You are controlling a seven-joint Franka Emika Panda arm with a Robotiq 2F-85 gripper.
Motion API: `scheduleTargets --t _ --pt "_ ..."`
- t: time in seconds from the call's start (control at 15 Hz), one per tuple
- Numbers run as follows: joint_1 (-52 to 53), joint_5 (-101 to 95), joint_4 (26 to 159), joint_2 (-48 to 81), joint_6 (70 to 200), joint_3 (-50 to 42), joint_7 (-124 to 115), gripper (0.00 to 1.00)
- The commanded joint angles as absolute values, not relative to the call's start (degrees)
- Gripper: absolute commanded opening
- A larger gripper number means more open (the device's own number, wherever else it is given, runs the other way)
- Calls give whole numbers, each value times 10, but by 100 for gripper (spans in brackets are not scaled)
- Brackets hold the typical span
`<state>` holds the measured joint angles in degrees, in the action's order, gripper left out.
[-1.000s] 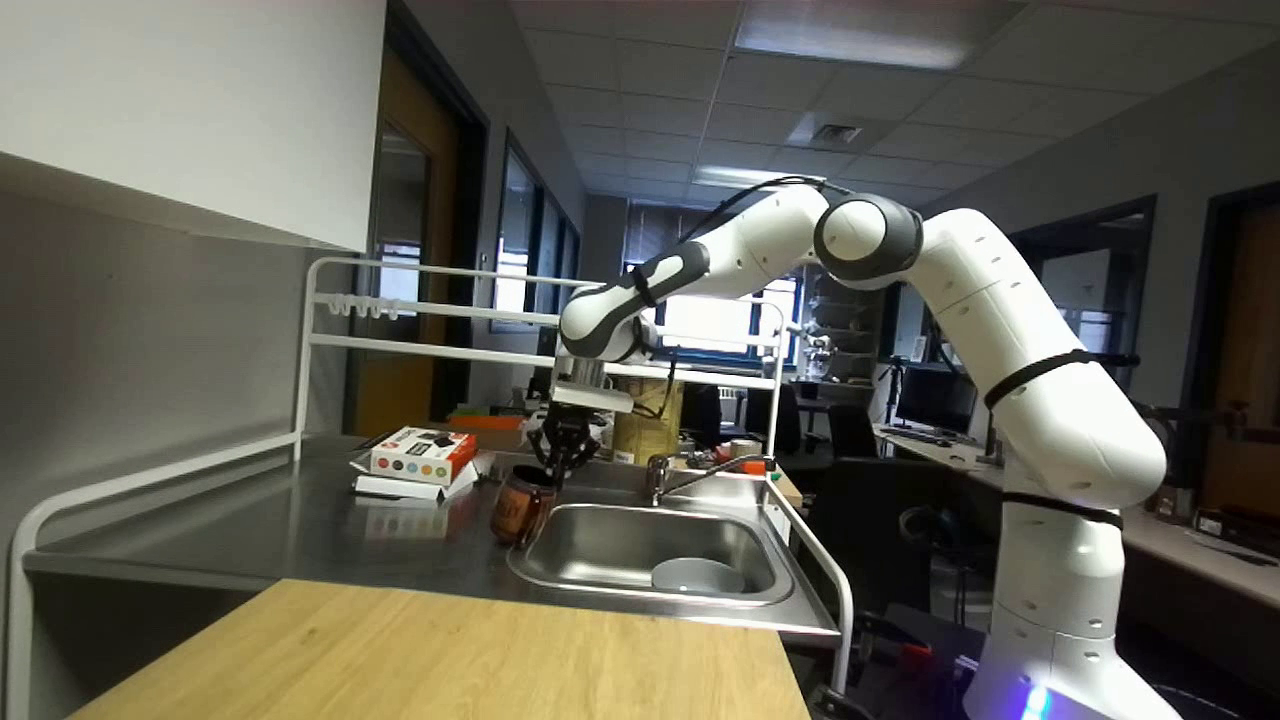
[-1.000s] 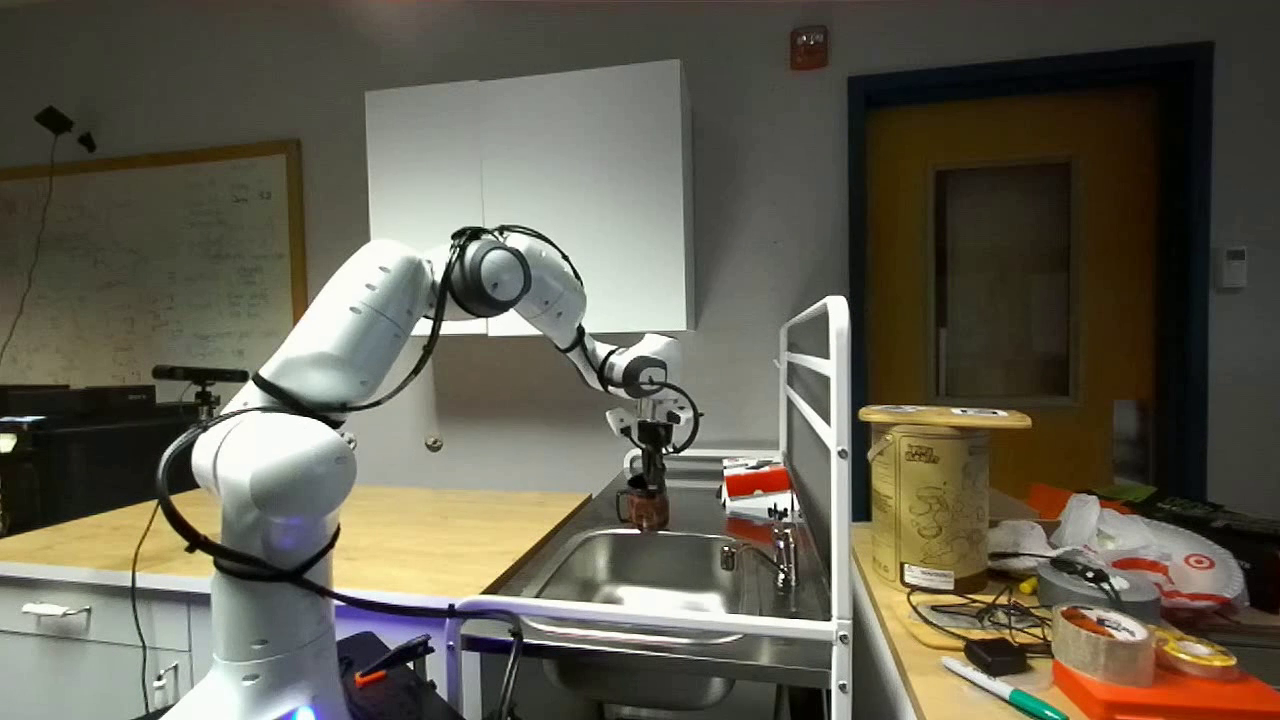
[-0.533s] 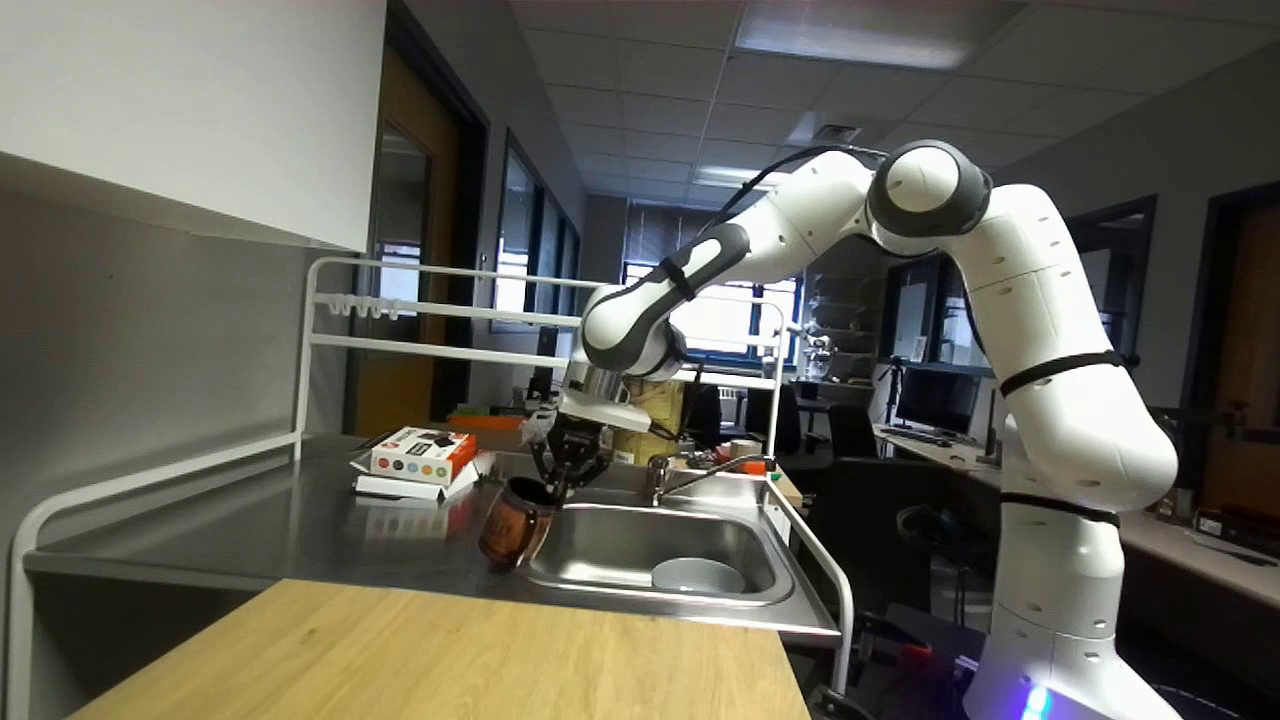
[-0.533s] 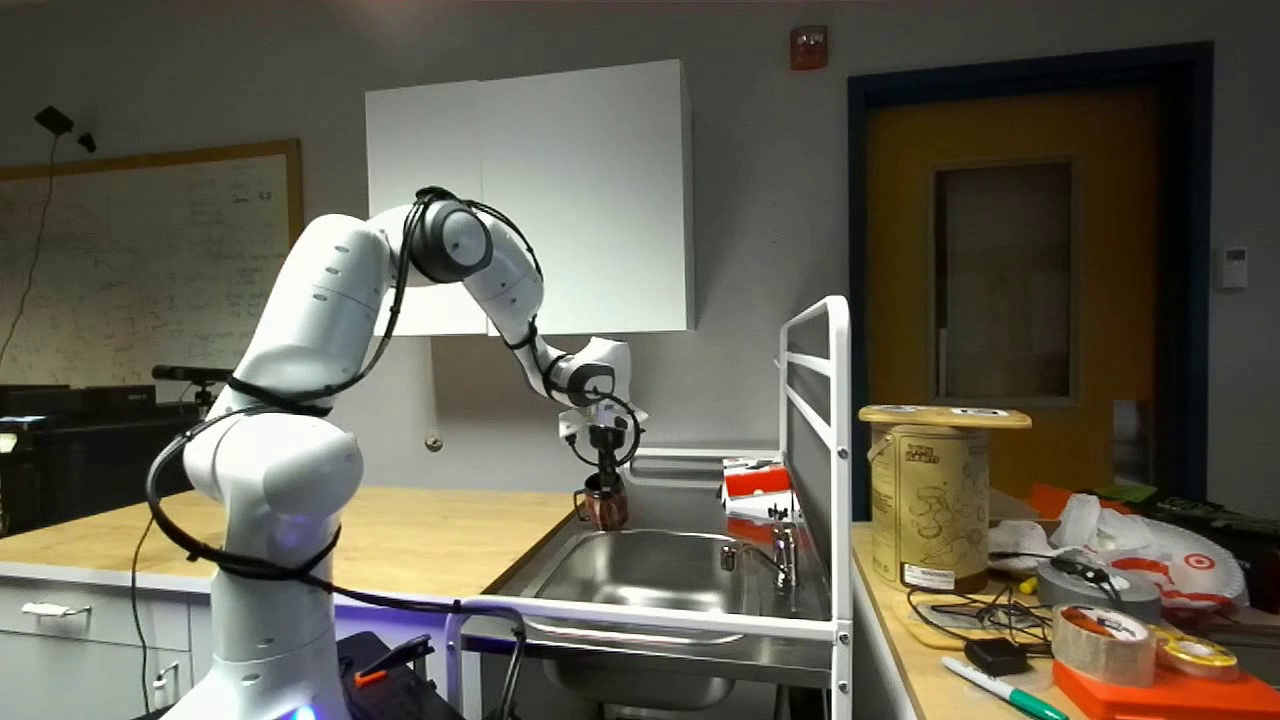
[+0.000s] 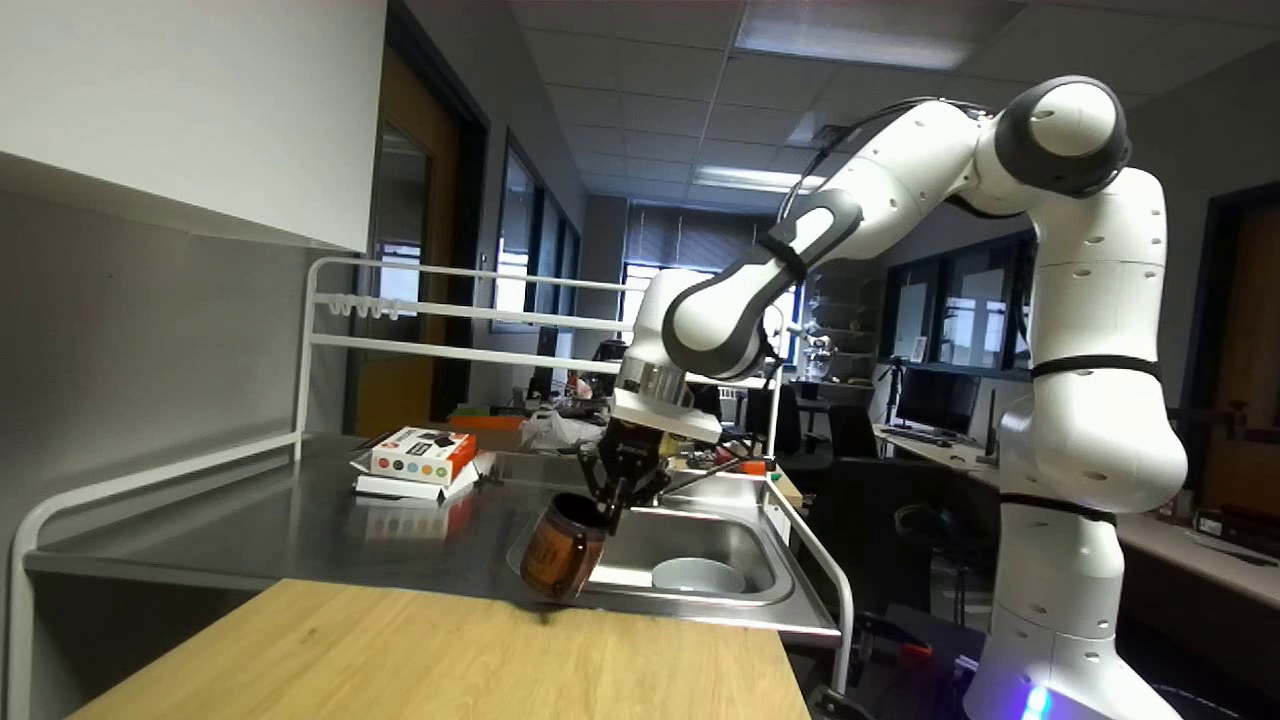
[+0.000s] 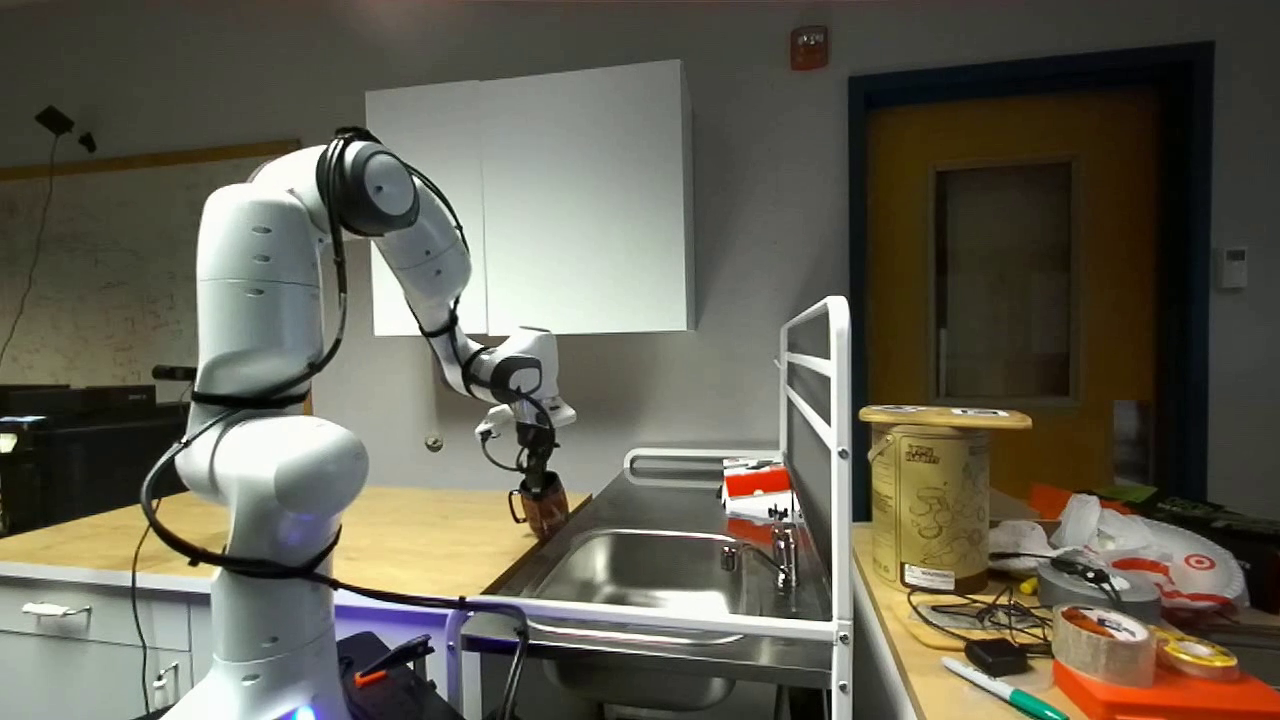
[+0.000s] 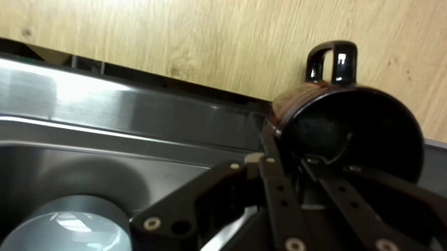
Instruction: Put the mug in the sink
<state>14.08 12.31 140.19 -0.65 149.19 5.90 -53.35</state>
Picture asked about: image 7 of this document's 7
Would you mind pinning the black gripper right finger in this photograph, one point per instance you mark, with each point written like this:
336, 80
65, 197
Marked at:
350, 204

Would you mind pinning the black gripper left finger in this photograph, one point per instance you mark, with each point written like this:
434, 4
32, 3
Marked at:
282, 200

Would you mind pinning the stainless steel sink counter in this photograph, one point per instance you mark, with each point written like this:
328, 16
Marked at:
117, 116

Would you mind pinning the brown glazed mug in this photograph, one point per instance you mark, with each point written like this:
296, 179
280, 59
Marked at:
364, 120

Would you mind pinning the light blue bowl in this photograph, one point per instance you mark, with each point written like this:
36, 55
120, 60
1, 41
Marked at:
71, 228

